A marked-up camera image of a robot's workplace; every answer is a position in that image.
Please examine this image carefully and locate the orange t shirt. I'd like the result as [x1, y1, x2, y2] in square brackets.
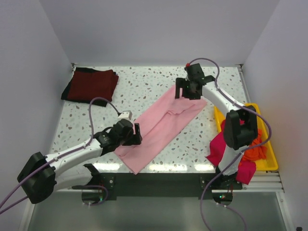
[241, 129, 267, 162]

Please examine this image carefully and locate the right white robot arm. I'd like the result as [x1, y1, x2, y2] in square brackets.
[175, 64, 258, 189]

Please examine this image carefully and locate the yellow plastic bin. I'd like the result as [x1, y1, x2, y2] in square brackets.
[214, 107, 278, 171]

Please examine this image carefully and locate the pink t shirt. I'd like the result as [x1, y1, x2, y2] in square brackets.
[115, 85, 207, 175]

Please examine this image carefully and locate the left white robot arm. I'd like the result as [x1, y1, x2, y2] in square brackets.
[17, 119, 142, 204]

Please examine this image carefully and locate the folded black t shirt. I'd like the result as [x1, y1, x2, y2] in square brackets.
[60, 67, 119, 107]

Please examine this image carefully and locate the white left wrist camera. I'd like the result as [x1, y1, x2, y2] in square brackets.
[118, 110, 132, 120]

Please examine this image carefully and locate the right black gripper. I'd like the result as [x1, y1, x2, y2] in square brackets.
[175, 78, 200, 101]

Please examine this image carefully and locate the magenta t shirt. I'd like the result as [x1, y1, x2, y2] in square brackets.
[207, 120, 257, 184]

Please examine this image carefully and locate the folded dark red t shirt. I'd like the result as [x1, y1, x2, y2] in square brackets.
[68, 70, 119, 103]

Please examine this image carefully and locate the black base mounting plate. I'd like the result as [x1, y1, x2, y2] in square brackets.
[71, 172, 244, 202]

